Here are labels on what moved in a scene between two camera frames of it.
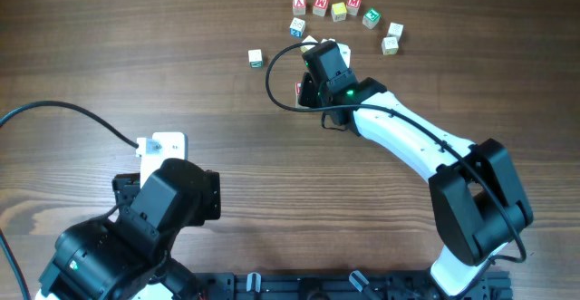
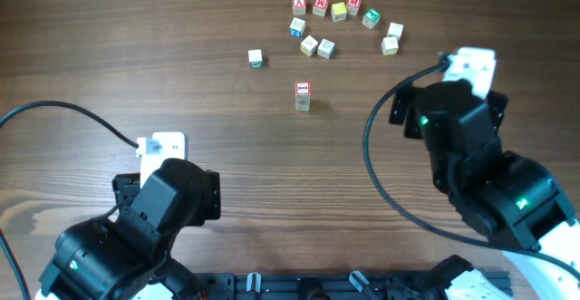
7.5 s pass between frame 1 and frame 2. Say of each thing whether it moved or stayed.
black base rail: stayed
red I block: stayed
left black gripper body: stayed
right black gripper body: moved
